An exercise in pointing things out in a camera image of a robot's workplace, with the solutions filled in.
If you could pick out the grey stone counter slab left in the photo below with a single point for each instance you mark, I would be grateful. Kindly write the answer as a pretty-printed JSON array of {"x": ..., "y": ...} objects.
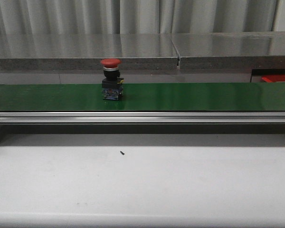
[{"x": 74, "y": 52}]

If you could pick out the grey stone counter slab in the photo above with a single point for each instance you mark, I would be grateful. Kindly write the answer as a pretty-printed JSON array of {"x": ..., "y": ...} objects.
[
  {"x": 74, "y": 52},
  {"x": 234, "y": 51}
]

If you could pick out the red plastic tray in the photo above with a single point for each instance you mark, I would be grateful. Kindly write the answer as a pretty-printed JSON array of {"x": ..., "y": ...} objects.
[{"x": 273, "y": 78}]

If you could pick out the green conveyor belt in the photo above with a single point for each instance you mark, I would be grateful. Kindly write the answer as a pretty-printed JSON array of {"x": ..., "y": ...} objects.
[{"x": 146, "y": 97}]

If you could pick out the grey stone counter slab right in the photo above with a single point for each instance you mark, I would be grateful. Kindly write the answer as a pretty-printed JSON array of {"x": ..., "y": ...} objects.
[{"x": 234, "y": 51}]

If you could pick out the grey curtain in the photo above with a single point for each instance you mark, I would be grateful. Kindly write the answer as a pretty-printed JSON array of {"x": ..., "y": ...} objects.
[{"x": 135, "y": 16}]

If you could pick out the aluminium conveyor frame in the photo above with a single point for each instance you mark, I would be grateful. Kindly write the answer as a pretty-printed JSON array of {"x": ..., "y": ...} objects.
[{"x": 149, "y": 128}]

